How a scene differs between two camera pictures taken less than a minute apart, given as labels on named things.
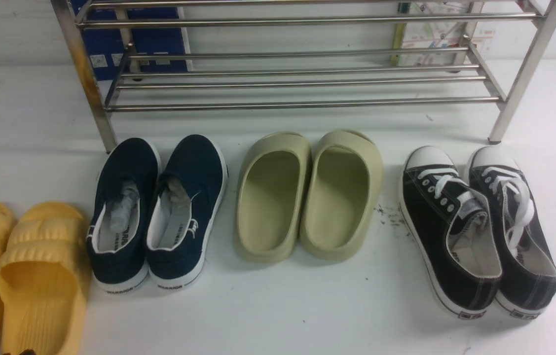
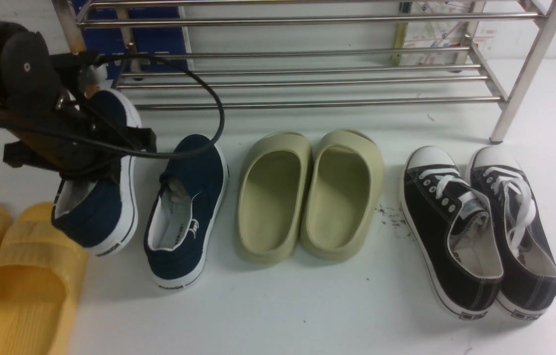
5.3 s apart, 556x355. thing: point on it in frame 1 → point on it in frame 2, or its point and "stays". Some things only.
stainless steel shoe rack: [143, 56] stays
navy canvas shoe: [190, 189] stays
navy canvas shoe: [123, 217] → [101, 214]
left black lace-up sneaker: [450, 224] stays
